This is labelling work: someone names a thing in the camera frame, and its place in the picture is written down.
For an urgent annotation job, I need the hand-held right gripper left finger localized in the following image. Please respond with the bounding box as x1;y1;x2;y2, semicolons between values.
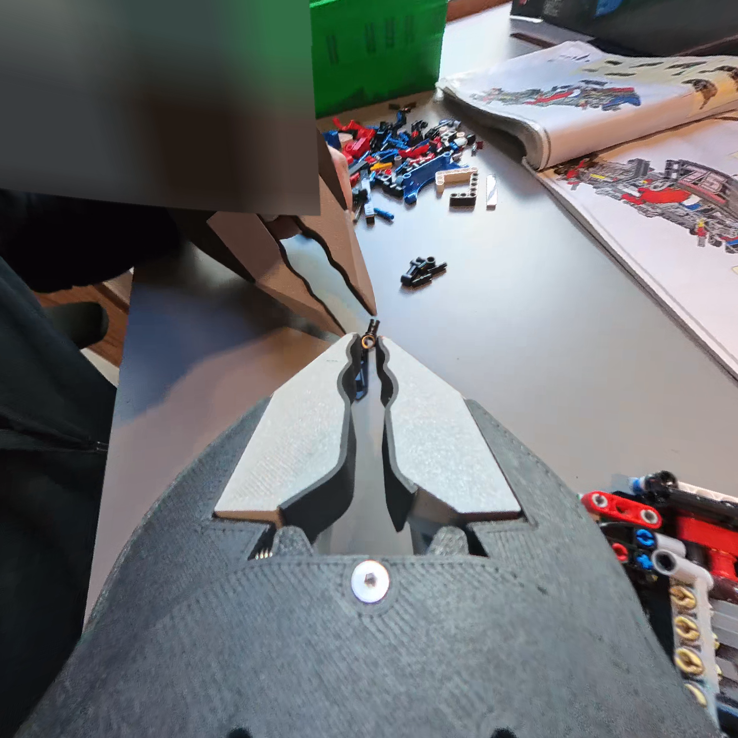
213;332;362;543

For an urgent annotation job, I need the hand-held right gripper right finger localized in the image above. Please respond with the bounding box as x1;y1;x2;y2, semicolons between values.
375;336;523;537

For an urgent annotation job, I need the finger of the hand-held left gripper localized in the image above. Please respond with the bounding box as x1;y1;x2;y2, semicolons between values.
296;133;379;316
206;213;348;335

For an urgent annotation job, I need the black connector pin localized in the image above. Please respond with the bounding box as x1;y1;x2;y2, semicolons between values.
353;317;381;401

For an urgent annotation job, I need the person's left forearm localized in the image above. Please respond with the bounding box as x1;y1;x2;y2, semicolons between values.
0;190;185;292

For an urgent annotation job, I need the person's left hand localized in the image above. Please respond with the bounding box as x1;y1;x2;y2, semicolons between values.
261;144;354;241

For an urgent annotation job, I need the heap of black pins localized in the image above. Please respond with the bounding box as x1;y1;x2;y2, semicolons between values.
401;255;448;289

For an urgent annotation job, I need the pile of loose toy bricks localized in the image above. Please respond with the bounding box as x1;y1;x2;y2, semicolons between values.
322;104;500;227

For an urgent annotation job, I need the wooden board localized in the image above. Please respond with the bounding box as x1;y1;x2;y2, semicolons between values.
32;270;135;367

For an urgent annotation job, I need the green storage bin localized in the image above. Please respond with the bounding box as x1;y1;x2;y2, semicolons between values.
309;0;449;119

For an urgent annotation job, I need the toy brick car model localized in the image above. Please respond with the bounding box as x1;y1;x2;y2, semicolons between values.
579;470;738;727

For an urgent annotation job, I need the open instruction booklet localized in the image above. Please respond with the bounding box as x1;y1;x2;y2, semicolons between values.
435;39;738;381

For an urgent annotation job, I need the dark flat box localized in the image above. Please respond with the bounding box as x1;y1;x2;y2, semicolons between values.
510;0;738;58

